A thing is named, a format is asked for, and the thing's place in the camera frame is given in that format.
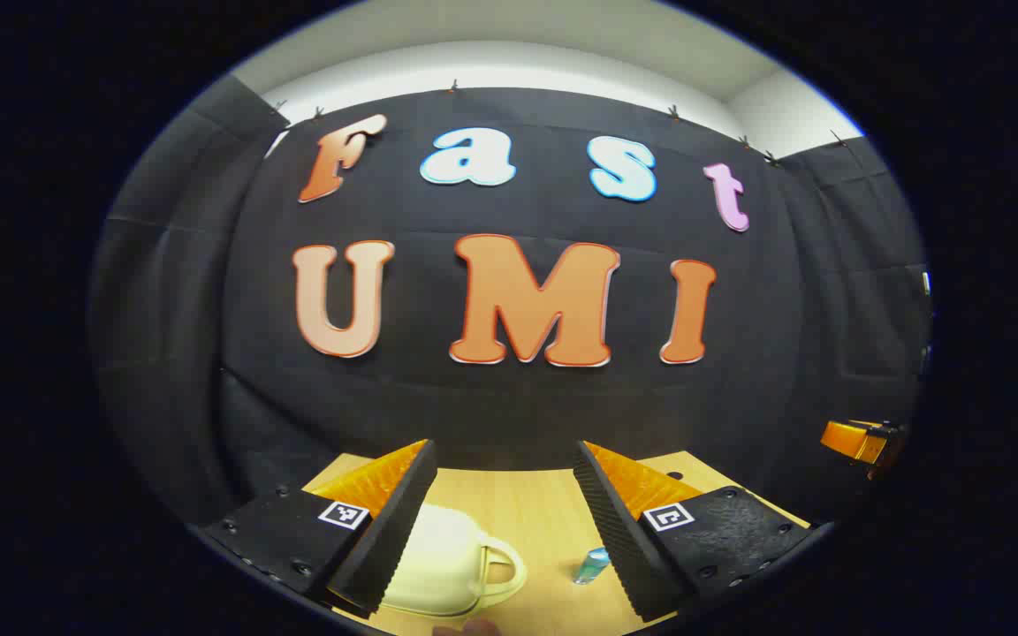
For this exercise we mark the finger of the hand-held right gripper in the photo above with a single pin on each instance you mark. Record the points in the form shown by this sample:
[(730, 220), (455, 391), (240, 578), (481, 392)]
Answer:
[(845, 438)]

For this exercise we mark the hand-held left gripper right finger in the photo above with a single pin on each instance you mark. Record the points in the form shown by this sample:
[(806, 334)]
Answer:
[(619, 539)]

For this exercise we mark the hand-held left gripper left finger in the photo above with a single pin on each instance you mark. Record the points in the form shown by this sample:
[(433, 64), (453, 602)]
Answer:
[(394, 530)]

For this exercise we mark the blue lotion bottle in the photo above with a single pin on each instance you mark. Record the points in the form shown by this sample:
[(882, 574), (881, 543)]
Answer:
[(591, 567)]

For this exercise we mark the pale yellow suitcase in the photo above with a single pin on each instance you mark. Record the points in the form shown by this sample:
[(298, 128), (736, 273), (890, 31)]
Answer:
[(438, 556)]

